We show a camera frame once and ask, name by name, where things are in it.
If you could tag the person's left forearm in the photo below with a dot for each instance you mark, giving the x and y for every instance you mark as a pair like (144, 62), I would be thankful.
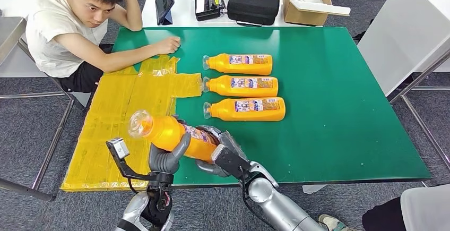
(132, 11)

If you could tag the steel frame bench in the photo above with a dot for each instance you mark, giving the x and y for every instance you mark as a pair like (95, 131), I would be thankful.
(10, 32)

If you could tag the person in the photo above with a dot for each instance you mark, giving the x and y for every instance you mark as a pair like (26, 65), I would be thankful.
(52, 29)
(422, 208)

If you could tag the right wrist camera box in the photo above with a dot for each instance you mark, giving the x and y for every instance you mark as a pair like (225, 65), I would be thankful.
(228, 160)

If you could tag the cardboard box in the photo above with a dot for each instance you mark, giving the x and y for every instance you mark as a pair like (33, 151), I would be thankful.
(302, 17)

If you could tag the white table bracket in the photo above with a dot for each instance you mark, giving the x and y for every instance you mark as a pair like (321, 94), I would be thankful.
(314, 189)

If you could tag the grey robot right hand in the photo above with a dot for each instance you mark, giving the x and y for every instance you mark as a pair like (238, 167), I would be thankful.
(232, 145)

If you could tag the person's right forearm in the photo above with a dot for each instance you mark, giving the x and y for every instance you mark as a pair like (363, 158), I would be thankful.
(126, 57)

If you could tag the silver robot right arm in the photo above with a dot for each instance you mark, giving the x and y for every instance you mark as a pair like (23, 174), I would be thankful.
(281, 208)

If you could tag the grey stool seat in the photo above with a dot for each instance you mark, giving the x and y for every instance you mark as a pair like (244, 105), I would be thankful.
(81, 99)

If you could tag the black carrying case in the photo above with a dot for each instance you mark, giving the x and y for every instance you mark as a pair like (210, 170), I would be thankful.
(253, 6)

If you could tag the yellow taped mat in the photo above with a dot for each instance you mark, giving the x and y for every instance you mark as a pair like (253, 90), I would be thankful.
(105, 134)

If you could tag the black tablet on stand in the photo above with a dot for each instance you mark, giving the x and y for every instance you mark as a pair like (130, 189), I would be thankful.
(164, 0)

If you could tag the white foam sheet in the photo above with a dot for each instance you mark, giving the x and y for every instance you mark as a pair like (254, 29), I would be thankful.
(316, 7)

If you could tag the person's right hand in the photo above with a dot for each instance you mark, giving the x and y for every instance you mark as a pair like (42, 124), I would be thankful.
(168, 44)

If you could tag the orange detergent bottle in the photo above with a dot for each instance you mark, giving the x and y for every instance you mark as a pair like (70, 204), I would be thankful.
(221, 88)
(165, 134)
(221, 66)
(225, 111)

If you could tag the black label printer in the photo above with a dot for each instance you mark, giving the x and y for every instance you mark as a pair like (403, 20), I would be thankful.
(209, 7)

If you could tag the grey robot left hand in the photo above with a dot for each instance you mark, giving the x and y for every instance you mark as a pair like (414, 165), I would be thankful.
(163, 162)

